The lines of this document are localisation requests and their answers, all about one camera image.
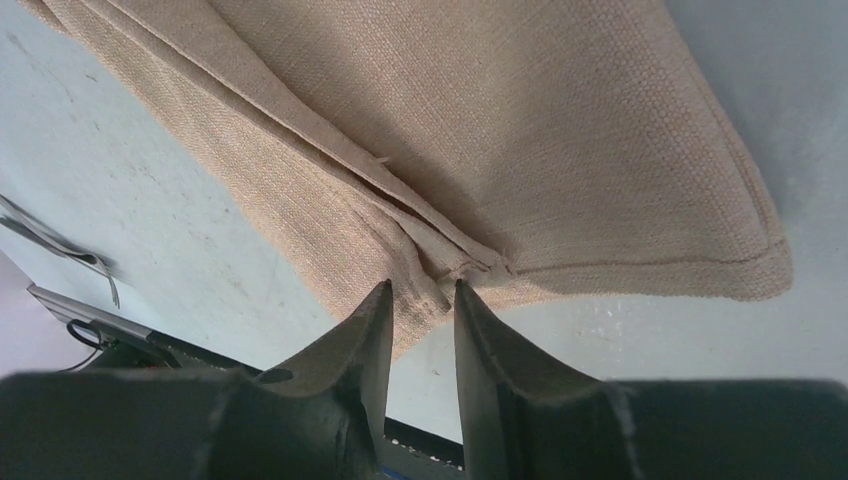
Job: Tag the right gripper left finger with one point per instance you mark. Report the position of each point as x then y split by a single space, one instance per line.
189 423

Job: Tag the aluminium frame rail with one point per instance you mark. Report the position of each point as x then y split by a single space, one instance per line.
66 309

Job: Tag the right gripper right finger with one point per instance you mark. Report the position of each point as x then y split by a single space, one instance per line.
526 415

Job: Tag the beige cloth napkin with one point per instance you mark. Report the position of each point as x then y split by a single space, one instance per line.
535 149

